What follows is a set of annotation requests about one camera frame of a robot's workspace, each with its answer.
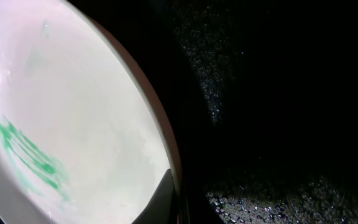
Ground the round black serving tray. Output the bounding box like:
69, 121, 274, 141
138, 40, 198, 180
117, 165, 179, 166
74, 1, 358, 223

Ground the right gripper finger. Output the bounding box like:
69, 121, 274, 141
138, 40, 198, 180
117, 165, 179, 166
132, 169, 178, 224

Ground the white plate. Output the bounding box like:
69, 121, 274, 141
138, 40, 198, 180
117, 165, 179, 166
0, 1, 181, 223

